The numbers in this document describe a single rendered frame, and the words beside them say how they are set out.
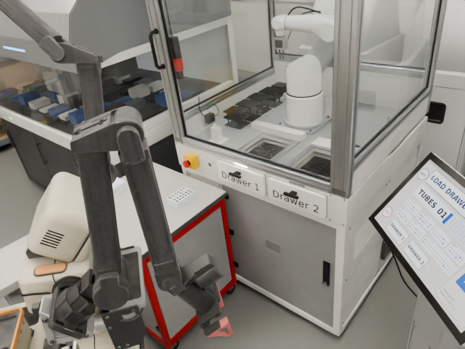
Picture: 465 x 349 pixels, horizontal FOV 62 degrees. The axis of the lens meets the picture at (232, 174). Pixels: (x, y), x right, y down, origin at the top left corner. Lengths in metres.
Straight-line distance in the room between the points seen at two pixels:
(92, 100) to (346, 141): 0.88
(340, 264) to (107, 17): 1.67
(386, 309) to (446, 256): 1.25
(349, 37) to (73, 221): 0.97
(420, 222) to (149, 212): 0.86
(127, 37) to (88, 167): 1.60
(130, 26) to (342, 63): 1.31
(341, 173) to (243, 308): 1.19
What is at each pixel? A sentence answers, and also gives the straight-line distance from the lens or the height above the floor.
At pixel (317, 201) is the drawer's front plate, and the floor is 0.90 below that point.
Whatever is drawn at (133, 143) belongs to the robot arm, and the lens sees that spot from 0.71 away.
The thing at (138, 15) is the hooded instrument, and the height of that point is 1.55.
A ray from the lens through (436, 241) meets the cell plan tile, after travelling 1.29.
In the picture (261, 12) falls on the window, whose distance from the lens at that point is 1.53.
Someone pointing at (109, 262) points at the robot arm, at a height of 1.32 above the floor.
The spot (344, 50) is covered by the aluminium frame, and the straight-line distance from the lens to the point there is 1.36.
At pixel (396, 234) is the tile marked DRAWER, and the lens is 1.39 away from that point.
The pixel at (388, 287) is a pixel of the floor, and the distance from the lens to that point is 2.58.
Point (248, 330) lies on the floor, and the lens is 2.34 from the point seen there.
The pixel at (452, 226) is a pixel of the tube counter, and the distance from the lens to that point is 1.28.
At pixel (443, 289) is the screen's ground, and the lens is 1.24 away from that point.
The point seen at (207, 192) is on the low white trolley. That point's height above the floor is 0.76.
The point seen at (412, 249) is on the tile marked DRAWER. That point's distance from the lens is 1.33.
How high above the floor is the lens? 1.89
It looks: 32 degrees down
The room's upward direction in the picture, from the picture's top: 7 degrees counter-clockwise
